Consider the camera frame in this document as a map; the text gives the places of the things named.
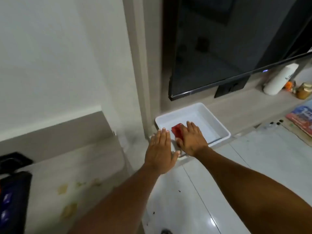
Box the person's right hand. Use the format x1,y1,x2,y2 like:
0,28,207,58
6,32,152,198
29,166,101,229
175,121,211,158

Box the person's left hand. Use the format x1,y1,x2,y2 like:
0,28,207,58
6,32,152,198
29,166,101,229
144,128,181,175

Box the red sponge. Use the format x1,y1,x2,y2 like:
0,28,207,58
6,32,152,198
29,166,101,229
171,123,186,140

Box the person's left forearm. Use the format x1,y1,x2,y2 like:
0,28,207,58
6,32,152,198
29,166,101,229
68,164,167,234

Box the person's right forearm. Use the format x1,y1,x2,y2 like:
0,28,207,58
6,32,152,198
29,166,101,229
194,146,312,234

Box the beige wooden countertop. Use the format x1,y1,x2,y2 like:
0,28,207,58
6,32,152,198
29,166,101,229
23,135,135,234

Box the white plastic tray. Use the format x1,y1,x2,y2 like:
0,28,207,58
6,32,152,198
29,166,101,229
155,102,231,158

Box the black flat television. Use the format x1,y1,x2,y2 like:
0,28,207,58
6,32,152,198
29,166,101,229
168,0,312,101

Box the white plastic bottle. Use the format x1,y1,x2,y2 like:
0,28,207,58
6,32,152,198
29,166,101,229
263,62,299,96

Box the small orange packet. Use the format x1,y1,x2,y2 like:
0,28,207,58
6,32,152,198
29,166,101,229
284,81,297,93

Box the colourful printed magazine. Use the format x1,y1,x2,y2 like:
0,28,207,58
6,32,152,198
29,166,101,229
285,99,312,138

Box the amber glass jar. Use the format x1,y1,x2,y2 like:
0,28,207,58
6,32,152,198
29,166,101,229
295,82,312,100

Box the black kettle tray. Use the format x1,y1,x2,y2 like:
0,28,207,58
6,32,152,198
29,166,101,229
0,171,33,234

